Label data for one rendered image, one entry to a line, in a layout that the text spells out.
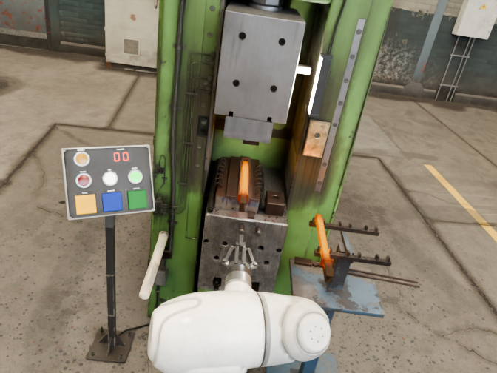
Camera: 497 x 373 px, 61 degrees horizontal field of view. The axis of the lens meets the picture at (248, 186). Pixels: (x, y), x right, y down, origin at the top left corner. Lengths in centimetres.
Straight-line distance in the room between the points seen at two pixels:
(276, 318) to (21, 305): 224
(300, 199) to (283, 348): 139
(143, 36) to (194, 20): 532
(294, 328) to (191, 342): 17
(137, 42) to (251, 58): 553
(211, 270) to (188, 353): 138
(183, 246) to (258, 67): 105
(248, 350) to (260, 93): 117
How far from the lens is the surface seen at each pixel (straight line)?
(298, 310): 76
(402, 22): 829
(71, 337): 263
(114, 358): 250
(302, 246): 226
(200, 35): 183
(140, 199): 180
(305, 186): 206
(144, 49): 716
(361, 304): 196
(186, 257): 232
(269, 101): 173
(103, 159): 179
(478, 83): 928
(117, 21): 717
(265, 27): 167
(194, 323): 73
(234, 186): 200
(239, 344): 75
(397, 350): 289
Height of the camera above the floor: 197
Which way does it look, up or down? 29 degrees down
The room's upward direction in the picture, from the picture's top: 9 degrees clockwise
